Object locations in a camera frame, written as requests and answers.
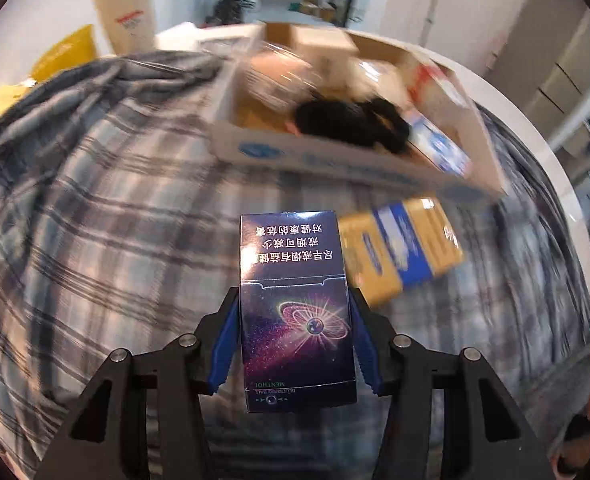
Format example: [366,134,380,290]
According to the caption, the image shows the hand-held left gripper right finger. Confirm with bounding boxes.
[350,287,556,480]

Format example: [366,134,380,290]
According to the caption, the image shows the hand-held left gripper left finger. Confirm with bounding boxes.
[35,285,240,480]

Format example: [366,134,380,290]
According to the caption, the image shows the dark purple galaxy print box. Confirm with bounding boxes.
[239,210,360,413]

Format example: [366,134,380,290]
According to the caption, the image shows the shallow cardboard box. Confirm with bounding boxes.
[210,22,508,206]

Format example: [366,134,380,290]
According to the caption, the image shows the yellow box with blue stripe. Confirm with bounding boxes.
[337,197,466,308]

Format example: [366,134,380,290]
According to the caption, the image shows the blue grey plaid cloth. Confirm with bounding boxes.
[0,52,590,480]

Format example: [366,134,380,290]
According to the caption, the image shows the white and blue packet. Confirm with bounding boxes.
[407,110,473,177]

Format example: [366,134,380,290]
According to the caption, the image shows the black cloth item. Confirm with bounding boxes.
[292,97,412,157]

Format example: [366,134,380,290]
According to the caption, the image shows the tall beige cabinet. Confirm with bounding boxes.
[485,10,590,153]

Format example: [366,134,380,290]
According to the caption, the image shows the clear wrapped pinkish packet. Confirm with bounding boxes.
[242,44,322,111]

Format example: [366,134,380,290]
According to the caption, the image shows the red and white box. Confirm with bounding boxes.
[405,57,463,111]

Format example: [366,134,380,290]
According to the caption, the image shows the yellow plastic bag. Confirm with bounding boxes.
[27,24,98,83]

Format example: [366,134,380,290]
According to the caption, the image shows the cluster of brown cartons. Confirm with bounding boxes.
[287,0,338,23]

